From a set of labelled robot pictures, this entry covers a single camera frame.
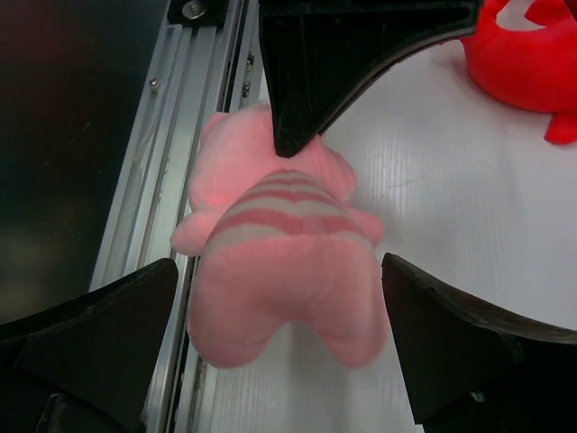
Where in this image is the pink pig plush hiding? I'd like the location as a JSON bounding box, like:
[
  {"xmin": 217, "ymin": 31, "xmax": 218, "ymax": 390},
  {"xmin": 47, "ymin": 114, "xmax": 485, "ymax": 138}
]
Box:
[{"xmin": 170, "ymin": 103, "xmax": 388, "ymax": 368}]

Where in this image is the red shark plush lower left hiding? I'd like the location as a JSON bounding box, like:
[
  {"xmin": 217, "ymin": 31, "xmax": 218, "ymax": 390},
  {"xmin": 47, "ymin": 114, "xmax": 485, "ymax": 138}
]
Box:
[{"xmin": 461, "ymin": 1, "xmax": 576, "ymax": 145}]

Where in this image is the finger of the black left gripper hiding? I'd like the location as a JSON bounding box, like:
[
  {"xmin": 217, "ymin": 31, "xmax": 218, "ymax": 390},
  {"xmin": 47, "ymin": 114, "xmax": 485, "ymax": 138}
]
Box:
[{"xmin": 259, "ymin": 0, "xmax": 482, "ymax": 158}]

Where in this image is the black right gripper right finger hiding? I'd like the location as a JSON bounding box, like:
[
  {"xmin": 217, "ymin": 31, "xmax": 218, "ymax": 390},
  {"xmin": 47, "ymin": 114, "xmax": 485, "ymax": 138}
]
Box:
[{"xmin": 382, "ymin": 253, "xmax": 576, "ymax": 432}]

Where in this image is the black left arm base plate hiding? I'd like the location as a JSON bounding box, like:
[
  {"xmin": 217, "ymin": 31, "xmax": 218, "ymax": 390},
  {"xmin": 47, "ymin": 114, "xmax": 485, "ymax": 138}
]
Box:
[{"xmin": 167, "ymin": 0, "xmax": 230, "ymax": 27}]

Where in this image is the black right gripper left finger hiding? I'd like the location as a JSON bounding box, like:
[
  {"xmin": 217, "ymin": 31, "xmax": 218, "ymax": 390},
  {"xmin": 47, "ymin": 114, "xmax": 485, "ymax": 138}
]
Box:
[{"xmin": 1, "ymin": 258, "xmax": 179, "ymax": 432}]

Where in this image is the aluminium rail frame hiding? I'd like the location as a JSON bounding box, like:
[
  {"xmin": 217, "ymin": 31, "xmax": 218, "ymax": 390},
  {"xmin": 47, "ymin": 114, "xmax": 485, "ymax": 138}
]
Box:
[{"xmin": 90, "ymin": 1, "xmax": 262, "ymax": 432}]

